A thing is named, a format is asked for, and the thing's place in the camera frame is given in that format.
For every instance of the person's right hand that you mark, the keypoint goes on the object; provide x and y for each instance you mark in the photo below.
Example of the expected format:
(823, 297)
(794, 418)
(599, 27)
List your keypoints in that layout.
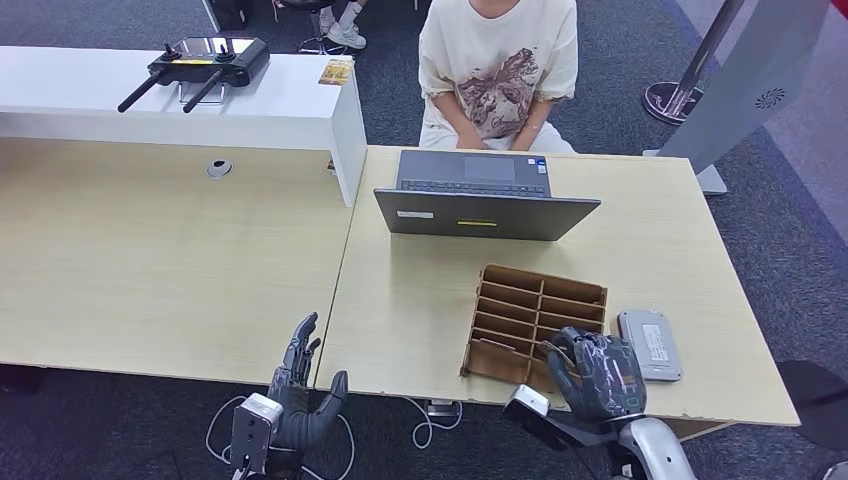
(470, 144)

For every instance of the person's left hand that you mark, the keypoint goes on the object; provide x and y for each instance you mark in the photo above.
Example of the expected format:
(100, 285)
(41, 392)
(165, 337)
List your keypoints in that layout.
(523, 142)

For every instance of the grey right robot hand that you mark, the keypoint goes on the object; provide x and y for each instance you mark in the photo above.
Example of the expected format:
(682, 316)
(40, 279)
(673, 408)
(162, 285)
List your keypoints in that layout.
(606, 378)

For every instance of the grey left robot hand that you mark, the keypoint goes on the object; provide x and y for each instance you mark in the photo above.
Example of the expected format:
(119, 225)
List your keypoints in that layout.
(301, 417)

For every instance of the person's left forearm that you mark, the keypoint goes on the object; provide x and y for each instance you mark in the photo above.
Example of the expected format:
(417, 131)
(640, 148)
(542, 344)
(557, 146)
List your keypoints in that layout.
(533, 116)

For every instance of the person's right forearm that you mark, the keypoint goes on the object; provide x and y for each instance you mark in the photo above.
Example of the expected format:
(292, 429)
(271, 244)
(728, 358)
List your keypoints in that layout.
(450, 116)

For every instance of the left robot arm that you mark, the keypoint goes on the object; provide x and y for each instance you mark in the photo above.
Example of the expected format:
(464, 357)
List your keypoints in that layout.
(285, 464)

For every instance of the grey card reader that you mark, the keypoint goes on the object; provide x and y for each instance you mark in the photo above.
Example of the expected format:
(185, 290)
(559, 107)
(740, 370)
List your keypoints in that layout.
(652, 348)

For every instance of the wooden card organizer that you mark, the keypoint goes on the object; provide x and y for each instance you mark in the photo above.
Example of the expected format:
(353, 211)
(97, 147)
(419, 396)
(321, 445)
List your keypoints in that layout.
(510, 318)

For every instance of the gold hotel card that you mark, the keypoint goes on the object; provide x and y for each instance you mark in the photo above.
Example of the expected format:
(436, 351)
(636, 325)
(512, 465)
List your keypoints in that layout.
(335, 73)

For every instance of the seated background person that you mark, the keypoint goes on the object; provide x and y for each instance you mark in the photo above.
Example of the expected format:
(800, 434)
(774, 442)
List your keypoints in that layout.
(344, 34)

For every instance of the grey laptop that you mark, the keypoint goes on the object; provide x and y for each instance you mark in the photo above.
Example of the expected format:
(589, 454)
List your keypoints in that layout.
(484, 215)

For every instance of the grey plug adapter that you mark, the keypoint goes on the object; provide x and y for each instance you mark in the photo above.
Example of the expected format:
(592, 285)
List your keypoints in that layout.
(440, 409)

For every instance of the white desk shelf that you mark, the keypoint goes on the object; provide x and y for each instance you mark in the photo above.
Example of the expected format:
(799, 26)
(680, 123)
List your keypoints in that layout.
(278, 112)

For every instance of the chrome chair base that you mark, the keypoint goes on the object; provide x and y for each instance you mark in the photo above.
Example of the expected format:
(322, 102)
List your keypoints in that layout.
(311, 5)

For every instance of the grey floor kiosk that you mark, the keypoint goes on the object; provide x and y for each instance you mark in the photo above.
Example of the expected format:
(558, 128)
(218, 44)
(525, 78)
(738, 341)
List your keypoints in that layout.
(742, 99)

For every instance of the black remote controller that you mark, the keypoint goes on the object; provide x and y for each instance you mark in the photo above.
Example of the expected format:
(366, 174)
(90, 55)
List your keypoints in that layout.
(238, 65)

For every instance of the grey desk grommet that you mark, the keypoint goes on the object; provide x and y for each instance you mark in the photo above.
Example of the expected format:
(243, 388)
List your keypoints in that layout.
(219, 169)

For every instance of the metal controller stand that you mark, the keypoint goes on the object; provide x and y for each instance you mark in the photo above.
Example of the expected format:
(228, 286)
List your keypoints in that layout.
(202, 99)

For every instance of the black case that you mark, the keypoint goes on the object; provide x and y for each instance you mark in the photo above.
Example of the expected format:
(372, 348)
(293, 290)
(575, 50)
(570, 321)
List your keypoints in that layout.
(228, 13)

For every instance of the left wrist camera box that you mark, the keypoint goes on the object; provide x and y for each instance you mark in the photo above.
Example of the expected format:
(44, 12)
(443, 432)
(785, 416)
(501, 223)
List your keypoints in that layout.
(255, 430)

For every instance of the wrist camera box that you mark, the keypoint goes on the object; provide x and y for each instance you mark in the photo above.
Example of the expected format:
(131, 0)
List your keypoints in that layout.
(255, 430)
(526, 403)

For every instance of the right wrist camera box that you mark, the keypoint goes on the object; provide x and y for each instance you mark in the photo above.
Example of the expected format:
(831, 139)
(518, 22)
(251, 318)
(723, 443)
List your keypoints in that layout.
(526, 403)

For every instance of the metal stanchion post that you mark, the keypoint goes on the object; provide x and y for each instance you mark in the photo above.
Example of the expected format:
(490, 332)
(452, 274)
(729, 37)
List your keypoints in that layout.
(669, 102)

